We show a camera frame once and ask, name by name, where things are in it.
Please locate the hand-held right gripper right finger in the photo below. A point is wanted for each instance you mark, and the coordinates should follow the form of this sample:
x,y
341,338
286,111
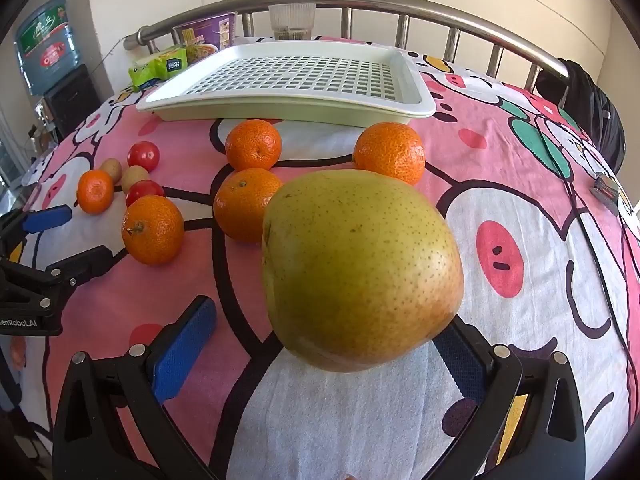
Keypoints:
x,y
462,365

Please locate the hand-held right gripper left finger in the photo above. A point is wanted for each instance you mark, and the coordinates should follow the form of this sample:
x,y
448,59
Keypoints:
x,y
185,350

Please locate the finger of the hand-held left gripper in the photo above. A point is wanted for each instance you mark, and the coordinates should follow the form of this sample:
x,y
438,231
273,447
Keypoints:
x,y
82,264
47,218

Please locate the small orange tangerine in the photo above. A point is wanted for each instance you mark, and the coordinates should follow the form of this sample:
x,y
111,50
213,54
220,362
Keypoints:
x,y
95,191

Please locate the small brown kiwi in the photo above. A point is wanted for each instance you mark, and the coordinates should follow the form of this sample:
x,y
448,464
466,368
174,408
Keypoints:
x,y
110,170
134,177

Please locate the red cherry tomato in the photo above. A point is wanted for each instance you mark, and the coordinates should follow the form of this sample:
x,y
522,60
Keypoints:
x,y
145,191
143,155

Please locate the large yellow-green pear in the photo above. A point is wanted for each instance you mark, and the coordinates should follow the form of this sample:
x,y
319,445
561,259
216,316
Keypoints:
x,y
360,270

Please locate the white slotted plastic tray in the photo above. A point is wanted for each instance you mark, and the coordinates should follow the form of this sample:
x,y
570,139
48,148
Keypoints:
x,y
280,105

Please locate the large blue water bottle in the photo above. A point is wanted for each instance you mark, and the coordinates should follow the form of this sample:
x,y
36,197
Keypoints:
x,y
47,45

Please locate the green snack packet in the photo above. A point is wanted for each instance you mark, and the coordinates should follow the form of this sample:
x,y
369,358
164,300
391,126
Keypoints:
x,y
160,67

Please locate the pink cartoon printed blanket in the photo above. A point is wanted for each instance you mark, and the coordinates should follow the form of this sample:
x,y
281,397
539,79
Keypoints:
x,y
500,170

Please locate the small dark packet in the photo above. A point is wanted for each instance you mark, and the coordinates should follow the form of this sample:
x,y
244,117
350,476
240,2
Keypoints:
x,y
605,189

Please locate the purple instant noodle cup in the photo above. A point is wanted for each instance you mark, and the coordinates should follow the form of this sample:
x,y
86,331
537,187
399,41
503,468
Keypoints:
x,y
205,32

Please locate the black backpack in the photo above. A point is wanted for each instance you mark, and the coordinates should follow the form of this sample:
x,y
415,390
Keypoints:
x,y
595,110

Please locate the ribbed clear glass cup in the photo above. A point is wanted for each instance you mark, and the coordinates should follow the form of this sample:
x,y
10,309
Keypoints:
x,y
292,20

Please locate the metal bed rail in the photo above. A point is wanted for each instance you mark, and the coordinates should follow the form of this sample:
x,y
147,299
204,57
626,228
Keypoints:
x,y
300,1

